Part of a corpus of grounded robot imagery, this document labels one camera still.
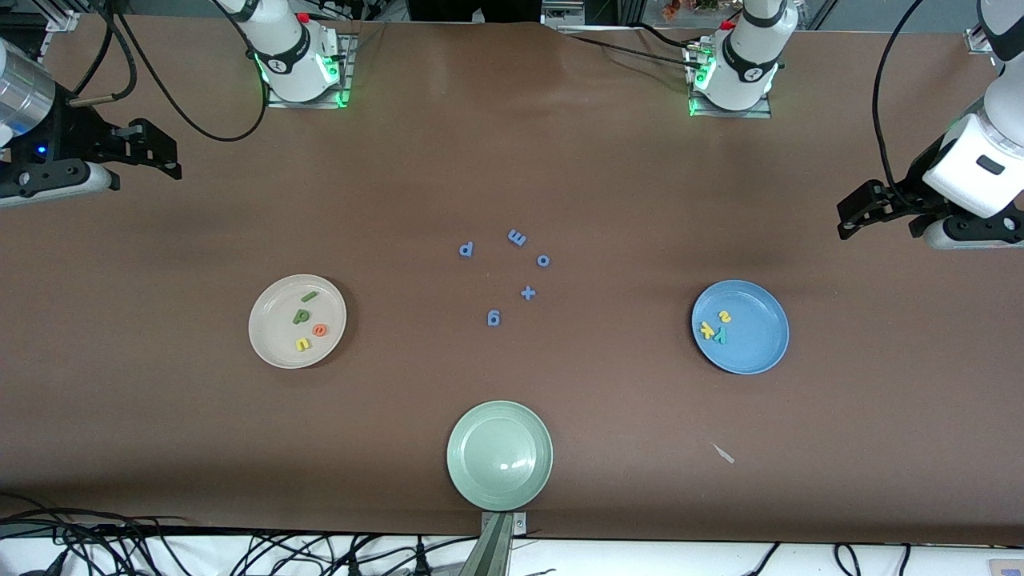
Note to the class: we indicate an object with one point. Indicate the blue plate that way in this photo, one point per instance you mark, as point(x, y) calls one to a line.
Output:
point(760, 336)

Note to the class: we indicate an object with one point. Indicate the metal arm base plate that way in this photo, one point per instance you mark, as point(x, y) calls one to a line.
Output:
point(760, 113)
point(346, 80)

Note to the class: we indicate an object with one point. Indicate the orange background object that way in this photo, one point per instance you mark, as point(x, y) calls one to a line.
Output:
point(672, 8)

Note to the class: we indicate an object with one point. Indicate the blue letter m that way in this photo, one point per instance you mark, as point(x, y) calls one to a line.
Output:
point(517, 238)

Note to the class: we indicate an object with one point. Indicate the beige brown plate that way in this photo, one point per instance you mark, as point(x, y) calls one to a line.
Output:
point(280, 344)

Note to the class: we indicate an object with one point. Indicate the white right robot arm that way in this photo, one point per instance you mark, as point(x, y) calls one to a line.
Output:
point(292, 56)

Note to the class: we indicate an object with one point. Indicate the brown table cover sheet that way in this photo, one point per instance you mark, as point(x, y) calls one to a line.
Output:
point(160, 448)

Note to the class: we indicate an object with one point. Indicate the grey metal camera post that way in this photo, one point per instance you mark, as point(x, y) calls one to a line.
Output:
point(492, 552)

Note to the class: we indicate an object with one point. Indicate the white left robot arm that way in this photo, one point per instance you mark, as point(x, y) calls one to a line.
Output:
point(752, 56)

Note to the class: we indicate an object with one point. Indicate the tan cardboard piece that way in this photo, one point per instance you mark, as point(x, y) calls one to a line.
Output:
point(1008, 568)

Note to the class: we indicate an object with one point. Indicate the aluminium frame rail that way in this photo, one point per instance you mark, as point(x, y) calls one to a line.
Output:
point(972, 40)
point(56, 22)

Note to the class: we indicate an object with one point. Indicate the pale green plate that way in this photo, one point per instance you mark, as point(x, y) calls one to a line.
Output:
point(500, 456)

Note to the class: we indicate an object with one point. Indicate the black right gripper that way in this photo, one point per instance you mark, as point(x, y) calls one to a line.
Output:
point(70, 134)

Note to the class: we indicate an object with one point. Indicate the green letter p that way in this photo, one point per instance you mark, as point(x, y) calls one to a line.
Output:
point(302, 317)

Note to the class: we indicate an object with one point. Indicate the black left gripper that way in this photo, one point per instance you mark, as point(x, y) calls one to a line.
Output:
point(906, 198)

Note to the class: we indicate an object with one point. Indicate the small grey paper scrap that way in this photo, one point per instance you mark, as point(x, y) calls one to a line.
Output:
point(724, 454)

